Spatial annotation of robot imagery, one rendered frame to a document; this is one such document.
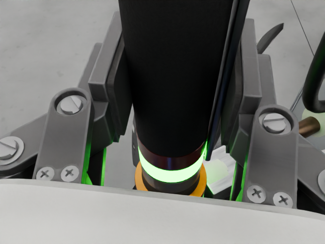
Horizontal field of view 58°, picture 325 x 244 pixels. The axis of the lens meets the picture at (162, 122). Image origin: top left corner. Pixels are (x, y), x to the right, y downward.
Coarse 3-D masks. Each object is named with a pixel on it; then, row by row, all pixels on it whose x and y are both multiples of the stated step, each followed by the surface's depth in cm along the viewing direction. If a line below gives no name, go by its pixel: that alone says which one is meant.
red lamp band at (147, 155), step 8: (144, 152) 13; (152, 152) 13; (192, 152) 13; (200, 152) 13; (152, 160) 13; (160, 160) 13; (168, 160) 13; (176, 160) 13; (184, 160) 13; (192, 160) 13; (168, 168) 13; (176, 168) 13
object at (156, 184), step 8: (200, 168) 16; (144, 176) 16; (192, 176) 15; (152, 184) 16; (160, 184) 15; (168, 184) 15; (176, 184) 15; (184, 184) 15; (192, 184) 16; (168, 192) 16; (176, 192) 16
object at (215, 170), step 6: (210, 162) 21; (216, 162) 21; (222, 162) 21; (210, 168) 21; (216, 168) 20; (222, 168) 21; (210, 174) 20; (216, 174) 20; (222, 174) 20; (228, 174) 21; (210, 180) 20; (216, 180) 20
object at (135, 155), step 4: (132, 132) 81; (132, 136) 82; (136, 136) 74; (132, 140) 82; (136, 140) 74; (132, 144) 82; (136, 144) 76; (132, 148) 83; (136, 148) 77; (132, 152) 83; (136, 152) 78; (132, 156) 84; (136, 156) 79; (136, 160) 80; (136, 164) 81
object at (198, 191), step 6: (138, 168) 18; (204, 168) 18; (138, 174) 17; (204, 174) 18; (138, 180) 17; (204, 180) 17; (138, 186) 17; (144, 186) 17; (198, 186) 17; (204, 186) 17; (192, 192) 17; (198, 192) 17
